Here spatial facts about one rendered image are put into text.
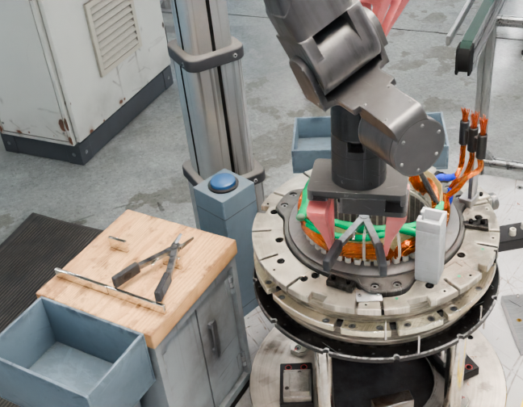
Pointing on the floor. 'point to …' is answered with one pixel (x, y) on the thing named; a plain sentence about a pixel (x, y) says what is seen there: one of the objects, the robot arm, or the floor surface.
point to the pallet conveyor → (485, 19)
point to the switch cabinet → (73, 72)
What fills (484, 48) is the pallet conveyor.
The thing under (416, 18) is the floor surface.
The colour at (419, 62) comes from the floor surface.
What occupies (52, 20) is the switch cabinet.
